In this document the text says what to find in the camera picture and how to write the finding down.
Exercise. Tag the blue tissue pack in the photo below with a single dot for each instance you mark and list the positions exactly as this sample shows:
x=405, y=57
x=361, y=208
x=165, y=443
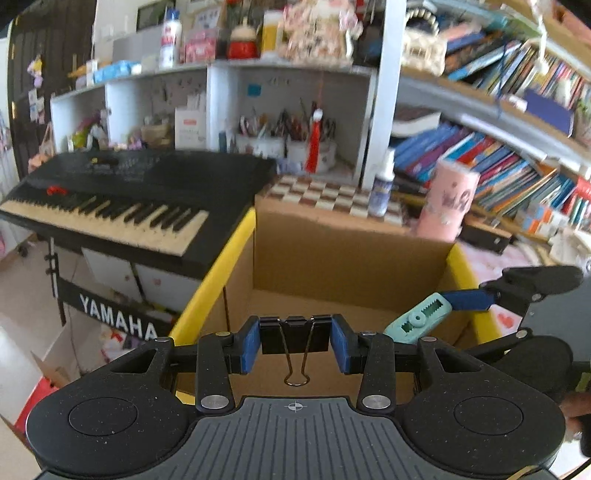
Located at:
x=117, y=71

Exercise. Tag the white pen cup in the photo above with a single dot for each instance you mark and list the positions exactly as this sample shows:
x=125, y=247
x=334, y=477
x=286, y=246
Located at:
x=318, y=157
x=261, y=145

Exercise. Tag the pink floral ornament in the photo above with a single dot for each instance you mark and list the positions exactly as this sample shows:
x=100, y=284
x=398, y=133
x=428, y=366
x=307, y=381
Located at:
x=318, y=37

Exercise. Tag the white bottle with blue cap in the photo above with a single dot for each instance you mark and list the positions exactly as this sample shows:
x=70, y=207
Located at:
x=170, y=41

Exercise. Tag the white cubby shelf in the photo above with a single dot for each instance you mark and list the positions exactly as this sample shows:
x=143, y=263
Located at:
x=221, y=83

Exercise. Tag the white box with red label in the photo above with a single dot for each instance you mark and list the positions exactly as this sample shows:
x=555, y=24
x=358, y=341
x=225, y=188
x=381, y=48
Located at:
x=190, y=124

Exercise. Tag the black electronic keyboard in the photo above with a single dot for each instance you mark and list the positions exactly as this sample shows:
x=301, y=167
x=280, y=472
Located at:
x=138, y=184

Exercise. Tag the dark blue box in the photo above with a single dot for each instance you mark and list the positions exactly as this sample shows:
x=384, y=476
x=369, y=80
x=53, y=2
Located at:
x=549, y=113

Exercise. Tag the black binder clip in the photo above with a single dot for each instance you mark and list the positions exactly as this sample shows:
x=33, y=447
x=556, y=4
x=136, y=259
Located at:
x=295, y=337

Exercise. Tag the brown white chessboard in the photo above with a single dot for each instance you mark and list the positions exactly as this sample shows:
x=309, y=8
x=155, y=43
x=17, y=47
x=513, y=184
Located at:
x=323, y=194

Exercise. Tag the grey box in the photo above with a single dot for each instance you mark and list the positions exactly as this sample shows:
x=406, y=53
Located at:
x=136, y=53

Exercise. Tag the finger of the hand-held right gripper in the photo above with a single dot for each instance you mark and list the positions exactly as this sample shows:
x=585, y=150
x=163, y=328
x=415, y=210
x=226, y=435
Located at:
x=501, y=344
x=466, y=300

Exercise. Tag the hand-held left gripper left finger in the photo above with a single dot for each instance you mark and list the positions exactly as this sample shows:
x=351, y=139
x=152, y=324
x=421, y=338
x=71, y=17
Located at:
x=248, y=346

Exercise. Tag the white pearl handbag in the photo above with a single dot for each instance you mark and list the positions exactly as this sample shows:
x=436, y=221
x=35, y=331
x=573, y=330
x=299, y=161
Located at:
x=422, y=46

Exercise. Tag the white drawer cabinet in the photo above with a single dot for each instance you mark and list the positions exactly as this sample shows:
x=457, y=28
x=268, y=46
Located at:
x=152, y=281

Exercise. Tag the white bookshelf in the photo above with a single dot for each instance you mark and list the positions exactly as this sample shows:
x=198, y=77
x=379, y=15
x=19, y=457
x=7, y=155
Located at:
x=383, y=92

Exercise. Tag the black keyboard stand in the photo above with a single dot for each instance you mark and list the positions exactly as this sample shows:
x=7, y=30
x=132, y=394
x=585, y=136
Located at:
x=115, y=314

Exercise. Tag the pink box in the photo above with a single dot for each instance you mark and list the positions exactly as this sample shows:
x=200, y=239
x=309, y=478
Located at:
x=201, y=48

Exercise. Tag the teal correction tape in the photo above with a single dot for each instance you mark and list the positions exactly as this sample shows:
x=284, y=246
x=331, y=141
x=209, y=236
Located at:
x=418, y=321

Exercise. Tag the yellow cardboard box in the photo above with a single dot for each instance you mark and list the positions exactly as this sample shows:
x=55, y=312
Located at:
x=346, y=258

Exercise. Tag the red tassel ornament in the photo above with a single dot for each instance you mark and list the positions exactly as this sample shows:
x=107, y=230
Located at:
x=314, y=143

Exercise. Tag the person's right hand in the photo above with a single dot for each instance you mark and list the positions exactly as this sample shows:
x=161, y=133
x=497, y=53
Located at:
x=579, y=410

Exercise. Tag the pink checked cloth desktop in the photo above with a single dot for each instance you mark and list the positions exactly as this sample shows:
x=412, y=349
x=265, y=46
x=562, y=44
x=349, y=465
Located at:
x=521, y=258

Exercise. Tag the red round doll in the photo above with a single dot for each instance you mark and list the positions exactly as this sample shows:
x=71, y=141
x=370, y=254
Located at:
x=242, y=46

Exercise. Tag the white spray bottle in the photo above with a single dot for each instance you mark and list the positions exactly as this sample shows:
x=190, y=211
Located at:
x=381, y=194

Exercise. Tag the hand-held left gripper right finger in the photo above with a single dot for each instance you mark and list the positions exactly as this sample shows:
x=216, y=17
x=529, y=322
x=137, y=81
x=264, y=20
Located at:
x=342, y=348

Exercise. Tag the pink cylindrical container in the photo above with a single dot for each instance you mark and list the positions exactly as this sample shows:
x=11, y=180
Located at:
x=445, y=203

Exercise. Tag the row of colourful books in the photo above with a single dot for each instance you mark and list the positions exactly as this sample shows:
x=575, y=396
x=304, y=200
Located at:
x=508, y=64
x=498, y=175

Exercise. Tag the dark door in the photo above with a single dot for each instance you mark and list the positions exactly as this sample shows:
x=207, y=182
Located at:
x=55, y=46

